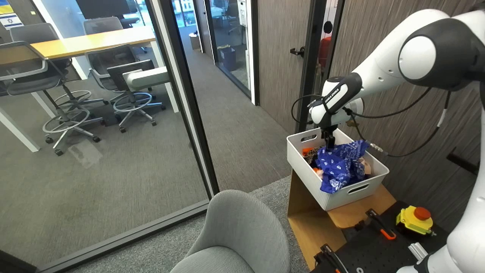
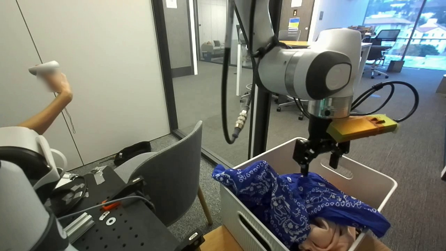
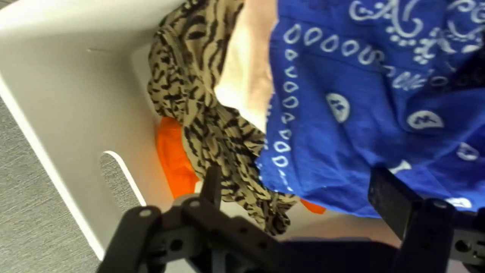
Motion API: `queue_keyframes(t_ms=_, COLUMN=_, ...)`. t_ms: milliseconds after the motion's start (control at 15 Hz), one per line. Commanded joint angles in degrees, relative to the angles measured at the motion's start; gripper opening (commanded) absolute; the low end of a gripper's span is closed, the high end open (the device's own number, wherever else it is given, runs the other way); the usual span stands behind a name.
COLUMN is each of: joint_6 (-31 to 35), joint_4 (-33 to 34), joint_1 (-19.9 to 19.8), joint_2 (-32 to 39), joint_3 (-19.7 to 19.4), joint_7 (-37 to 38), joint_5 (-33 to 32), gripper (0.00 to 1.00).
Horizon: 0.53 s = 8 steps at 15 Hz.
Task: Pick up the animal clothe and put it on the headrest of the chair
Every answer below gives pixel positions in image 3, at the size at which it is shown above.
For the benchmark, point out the white plastic bin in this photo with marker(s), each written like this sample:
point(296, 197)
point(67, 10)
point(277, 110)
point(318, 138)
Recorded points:
point(72, 94)

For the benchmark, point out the blue paisley bandana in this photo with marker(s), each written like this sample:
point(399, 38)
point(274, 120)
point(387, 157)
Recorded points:
point(371, 113)

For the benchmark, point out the cream cloth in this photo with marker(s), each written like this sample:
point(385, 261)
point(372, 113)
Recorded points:
point(246, 68)

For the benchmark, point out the animal print cloth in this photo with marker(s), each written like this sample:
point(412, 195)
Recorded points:
point(204, 113)

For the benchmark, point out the orange cloth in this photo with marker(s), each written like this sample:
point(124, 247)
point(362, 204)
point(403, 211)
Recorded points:
point(172, 159)

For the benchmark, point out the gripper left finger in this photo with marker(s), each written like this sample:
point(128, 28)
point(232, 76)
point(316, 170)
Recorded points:
point(212, 227)

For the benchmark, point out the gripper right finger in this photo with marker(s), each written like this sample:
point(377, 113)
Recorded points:
point(420, 227)

